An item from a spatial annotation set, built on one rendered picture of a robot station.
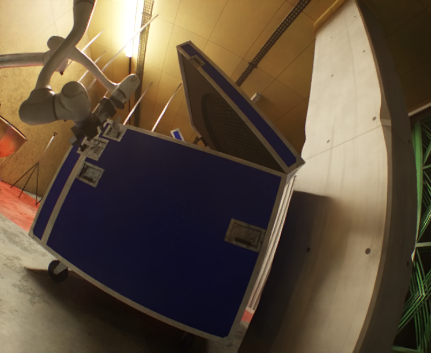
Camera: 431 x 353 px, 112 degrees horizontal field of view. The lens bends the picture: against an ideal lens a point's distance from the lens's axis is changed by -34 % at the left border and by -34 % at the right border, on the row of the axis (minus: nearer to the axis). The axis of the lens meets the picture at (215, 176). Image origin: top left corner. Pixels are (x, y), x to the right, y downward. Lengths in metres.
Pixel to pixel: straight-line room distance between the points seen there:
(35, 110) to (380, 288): 1.31
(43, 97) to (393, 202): 1.31
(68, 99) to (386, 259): 1.18
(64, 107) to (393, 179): 1.22
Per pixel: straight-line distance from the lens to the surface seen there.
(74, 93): 0.79
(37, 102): 0.88
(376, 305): 0.83
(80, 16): 1.05
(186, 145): 1.07
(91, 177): 1.19
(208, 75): 1.36
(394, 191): 0.93
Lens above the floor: 0.50
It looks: 20 degrees up
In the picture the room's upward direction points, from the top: 22 degrees clockwise
